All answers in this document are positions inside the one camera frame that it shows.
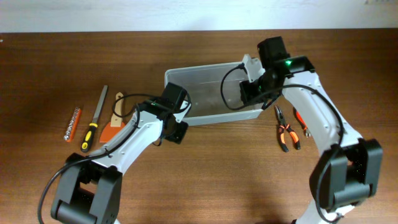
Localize clear plastic container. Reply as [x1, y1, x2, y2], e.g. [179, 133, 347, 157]
[165, 62, 262, 126]

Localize orange scraper wooden handle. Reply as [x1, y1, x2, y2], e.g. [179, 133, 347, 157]
[99, 92, 125, 143]

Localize metal file yellow black handle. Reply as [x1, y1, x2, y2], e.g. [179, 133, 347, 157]
[80, 85, 108, 152]

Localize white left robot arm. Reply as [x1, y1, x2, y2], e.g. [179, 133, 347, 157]
[50, 83, 192, 224]

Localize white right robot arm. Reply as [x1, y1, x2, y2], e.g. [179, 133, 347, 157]
[240, 37, 383, 223]

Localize long nose pliers orange black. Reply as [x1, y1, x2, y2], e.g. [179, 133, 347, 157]
[274, 105, 302, 153]

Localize small red cutting pliers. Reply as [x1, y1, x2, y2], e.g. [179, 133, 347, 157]
[293, 108, 312, 138]

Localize orange socket bit holder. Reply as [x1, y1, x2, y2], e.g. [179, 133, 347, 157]
[63, 107, 82, 142]

